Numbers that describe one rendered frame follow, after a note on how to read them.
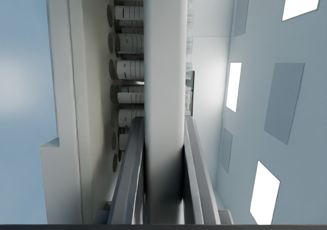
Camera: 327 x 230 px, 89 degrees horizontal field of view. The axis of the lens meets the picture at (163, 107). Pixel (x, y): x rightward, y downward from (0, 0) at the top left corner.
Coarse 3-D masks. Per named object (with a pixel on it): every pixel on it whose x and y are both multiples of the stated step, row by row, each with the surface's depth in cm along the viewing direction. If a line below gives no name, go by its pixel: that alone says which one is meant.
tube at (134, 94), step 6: (114, 90) 11; (120, 90) 11; (126, 90) 12; (132, 90) 12; (138, 90) 12; (186, 90) 12; (114, 96) 11; (120, 96) 11; (126, 96) 11; (132, 96) 11; (138, 96) 12; (186, 96) 12; (114, 102) 12; (120, 102) 12; (126, 102) 12; (132, 102) 12; (138, 102) 12; (144, 102) 12; (186, 102) 12
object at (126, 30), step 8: (120, 0) 12; (120, 32) 13; (128, 32) 13; (136, 32) 13; (120, 56) 13; (128, 56) 13; (136, 56) 13; (136, 80) 19; (128, 104) 15; (136, 104) 15; (144, 104) 16; (120, 128) 14; (128, 128) 14
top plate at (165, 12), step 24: (144, 0) 7; (168, 0) 7; (144, 24) 8; (168, 24) 7; (144, 48) 8; (168, 48) 7; (144, 72) 8; (168, 72) 8; (144, 96) 8; (168, 96) 8; (168, 120) 8; (168, 144) 8; (168, 168) 8; (168, 192) 8; (168, 216) 9
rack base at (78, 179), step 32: (64, 0) 7; (96, 0) 9; (64, 32) 7; (96, 32) 9; (64, 64) 7; (96, 64) 9; (64, 96) 8; (96, 96) 9; (64, 128) 8; (96, 128) 9; (64, 160) 8; (96, 160) 9; (64, 192) 8; (96, 192) 9
